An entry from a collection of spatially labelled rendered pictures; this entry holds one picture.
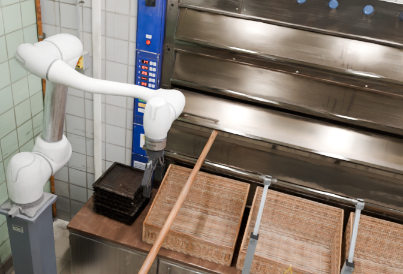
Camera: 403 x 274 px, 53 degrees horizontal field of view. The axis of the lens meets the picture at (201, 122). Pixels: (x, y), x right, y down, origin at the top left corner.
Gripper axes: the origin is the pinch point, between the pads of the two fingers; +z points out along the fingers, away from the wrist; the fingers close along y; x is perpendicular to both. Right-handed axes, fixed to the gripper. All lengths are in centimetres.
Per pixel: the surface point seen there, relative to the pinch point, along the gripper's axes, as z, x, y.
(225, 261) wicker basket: 70, 35, -35
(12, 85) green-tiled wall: -1, -112, -55
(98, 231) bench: 73, -45, -32
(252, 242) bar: 40, 47, -24
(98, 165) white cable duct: 64, -71, -82
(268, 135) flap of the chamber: 6, 42, -78
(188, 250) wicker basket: 70, 12, -35
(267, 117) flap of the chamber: -2, 39, -85
